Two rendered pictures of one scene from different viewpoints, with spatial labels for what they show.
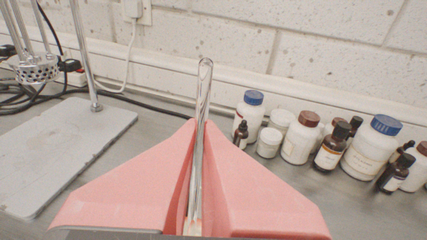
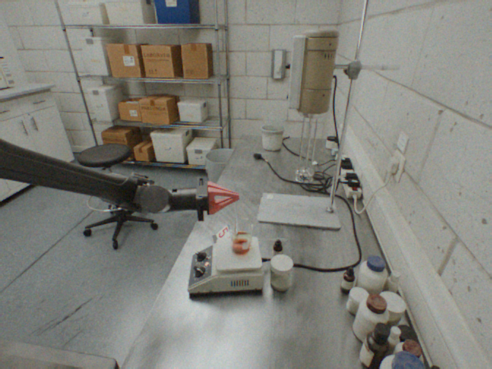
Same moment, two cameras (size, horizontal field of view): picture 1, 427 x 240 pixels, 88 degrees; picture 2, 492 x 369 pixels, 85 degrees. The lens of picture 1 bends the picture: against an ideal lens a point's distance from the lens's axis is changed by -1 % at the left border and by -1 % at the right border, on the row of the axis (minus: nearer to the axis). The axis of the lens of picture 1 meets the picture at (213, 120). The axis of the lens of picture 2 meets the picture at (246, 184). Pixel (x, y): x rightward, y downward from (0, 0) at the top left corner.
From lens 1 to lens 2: 0.63 m
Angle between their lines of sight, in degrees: 72
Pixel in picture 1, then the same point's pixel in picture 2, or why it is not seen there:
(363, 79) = not seen: outside the picture
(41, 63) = (302, 173)
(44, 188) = (270, 217)
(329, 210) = (313, 350)
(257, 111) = (366, 271)
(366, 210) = not seen: outside the picture
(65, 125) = (308, 206)
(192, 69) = (392, 226)
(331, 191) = (336, 359)
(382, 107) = not seen: outside the picture
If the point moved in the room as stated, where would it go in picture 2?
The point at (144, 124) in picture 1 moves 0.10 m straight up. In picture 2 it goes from (334, 234) to (339, 210)
